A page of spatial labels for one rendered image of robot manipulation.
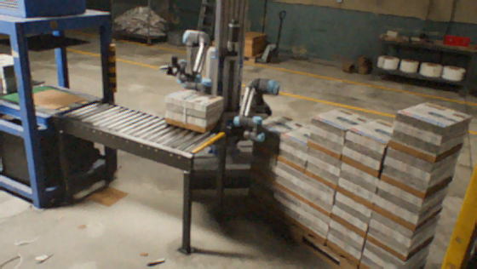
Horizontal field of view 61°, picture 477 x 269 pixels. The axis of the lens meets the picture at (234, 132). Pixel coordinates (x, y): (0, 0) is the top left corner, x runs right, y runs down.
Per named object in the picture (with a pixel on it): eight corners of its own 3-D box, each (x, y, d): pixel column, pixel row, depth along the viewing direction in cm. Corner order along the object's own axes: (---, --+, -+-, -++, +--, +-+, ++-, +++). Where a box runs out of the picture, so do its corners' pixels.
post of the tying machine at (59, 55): (77, 152, 444) (63, 6, 385) (70, 155, 436) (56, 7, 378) (71, 151, 447) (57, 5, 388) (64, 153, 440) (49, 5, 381)
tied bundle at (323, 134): (336, 135, 320) (341, 107, 311) (370, 148, 300) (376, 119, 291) (306, 146, 296) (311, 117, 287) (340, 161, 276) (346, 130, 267)
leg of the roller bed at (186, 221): (191, 248, 308) (193, 169, 282) (186, 253, 303) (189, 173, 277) (185, 246, 310) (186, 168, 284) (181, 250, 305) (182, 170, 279)
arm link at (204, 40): (215, 37, 359) (201, 86, 343) (204, 37, 361) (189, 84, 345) (213, 30, 348) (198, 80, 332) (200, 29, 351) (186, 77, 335)
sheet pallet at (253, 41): (268, 58, 985) (270, 34, 964) (254, 63, 916) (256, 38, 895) (225, 50, 1033) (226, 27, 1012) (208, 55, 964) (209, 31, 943)
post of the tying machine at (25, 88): (48, 205, 347) (25, 20, 288) (39, 210, 340) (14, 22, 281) (41, 203, 351) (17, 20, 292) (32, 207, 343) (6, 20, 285)
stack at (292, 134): (275, 194, 390) (285, 113, 358) (384, 261, 309) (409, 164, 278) (245, 207, 366) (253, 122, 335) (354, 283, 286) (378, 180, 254)
